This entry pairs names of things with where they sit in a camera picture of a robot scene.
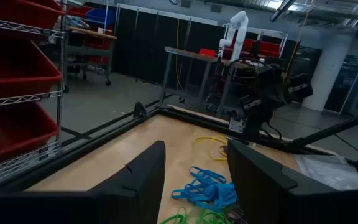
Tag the long ceiling light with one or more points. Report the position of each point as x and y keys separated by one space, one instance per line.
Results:
x=283 y=7

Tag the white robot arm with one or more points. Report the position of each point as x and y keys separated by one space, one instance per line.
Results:
x=239 y=28

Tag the red bins on shelf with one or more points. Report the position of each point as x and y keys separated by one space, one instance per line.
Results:
x=269 y=48

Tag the metal workbench with wooden top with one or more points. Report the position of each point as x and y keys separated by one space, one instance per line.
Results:
x=191 y=53

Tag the stack of clear zip bags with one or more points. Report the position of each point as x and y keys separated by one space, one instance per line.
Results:
x=331 y=172

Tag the silver metal mounting bracket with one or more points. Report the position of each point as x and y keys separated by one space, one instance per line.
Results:
x=236 y=125

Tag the white round building column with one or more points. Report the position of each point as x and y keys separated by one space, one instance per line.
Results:
x=328 y=74

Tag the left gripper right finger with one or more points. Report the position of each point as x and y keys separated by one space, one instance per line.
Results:
x=275 y=199

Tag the black partition curtain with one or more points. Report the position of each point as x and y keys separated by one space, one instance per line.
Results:
x=145 y=46

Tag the pale blue cylindrical part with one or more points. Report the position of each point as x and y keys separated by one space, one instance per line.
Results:
x=73 y=21

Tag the blue rubber bands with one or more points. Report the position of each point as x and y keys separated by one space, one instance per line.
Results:
x=210 y=193

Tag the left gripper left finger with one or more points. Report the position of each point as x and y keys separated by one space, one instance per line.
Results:
x=129 y=199

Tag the red bins in cart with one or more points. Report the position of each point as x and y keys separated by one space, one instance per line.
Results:
x=98 y=42

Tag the black fin-shaped bracket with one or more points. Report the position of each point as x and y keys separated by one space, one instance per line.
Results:
x=140 y=111

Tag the blue plastic bin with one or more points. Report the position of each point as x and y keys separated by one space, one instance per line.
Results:
x=99 y=16

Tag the small red bin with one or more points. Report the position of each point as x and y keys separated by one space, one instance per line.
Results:
x=207 y=52

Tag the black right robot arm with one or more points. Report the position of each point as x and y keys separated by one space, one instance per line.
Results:
x=255 y=127

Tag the green rubber bands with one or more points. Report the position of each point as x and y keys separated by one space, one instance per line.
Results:
x=207 y=217

